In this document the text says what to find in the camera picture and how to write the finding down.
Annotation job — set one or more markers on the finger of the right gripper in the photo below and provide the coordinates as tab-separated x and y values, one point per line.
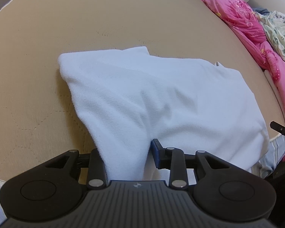
277	127

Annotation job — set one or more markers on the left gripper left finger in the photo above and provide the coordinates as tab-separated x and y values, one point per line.
54	188

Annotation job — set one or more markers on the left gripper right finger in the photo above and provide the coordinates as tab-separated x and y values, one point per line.
219	188

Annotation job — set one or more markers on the white long-sleeve shirt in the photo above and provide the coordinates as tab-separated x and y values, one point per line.
127	98

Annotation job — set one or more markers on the beige mattress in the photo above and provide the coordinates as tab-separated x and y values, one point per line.
37	117

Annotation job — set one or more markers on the floral white blanket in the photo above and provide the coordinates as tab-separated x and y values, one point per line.
274	26

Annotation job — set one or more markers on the pink quilt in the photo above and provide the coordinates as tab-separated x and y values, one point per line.
242	20

